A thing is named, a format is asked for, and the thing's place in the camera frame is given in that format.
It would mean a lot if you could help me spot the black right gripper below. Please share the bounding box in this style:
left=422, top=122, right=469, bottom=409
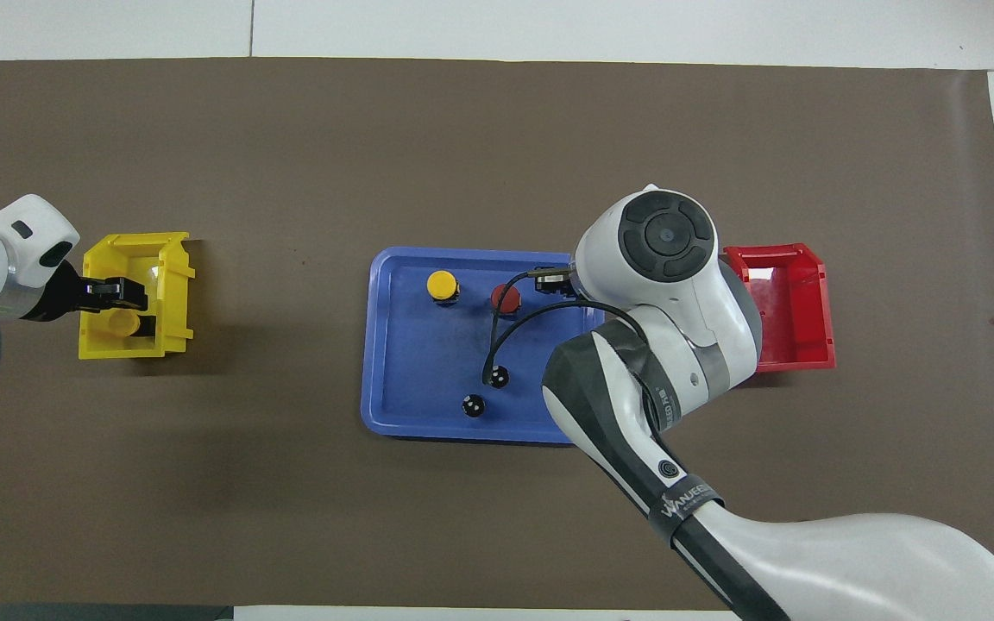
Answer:
left=528, top=267, right=580, bottom=300

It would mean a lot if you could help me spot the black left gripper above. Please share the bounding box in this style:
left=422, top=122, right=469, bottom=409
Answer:
left=27, top=259, right=149, bottom=323

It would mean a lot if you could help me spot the blue plastic tray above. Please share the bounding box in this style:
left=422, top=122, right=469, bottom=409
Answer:
left=360, top=247, right=607, bottom=445

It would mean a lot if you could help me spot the yellow plastic storage bin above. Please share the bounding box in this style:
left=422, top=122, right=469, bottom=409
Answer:
left=79, top=231, right=197, bottom=361

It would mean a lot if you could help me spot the red plastic storage bin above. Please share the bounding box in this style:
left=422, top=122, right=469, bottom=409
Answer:
left=723, top=242, right=837, bottom=373

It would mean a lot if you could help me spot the brown paper table mat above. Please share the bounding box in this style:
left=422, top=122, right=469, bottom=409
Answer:
left=0, top=57, right=994, bottom=613

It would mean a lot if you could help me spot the black right arm strap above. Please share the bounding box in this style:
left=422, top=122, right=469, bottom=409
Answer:
left=647, top=473, right=724, bottom=550

